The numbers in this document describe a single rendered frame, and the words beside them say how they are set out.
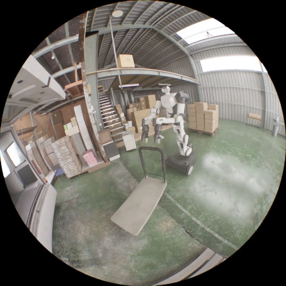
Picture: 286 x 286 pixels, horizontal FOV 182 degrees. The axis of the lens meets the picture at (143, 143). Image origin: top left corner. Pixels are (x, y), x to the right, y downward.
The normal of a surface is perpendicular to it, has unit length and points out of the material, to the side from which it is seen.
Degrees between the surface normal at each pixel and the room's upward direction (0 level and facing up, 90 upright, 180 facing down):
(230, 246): 0
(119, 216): 0
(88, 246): 0
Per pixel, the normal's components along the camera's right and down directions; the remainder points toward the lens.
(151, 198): -0.18, -0.90
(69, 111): 0.50, 0.26
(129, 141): 0.26, 0.33
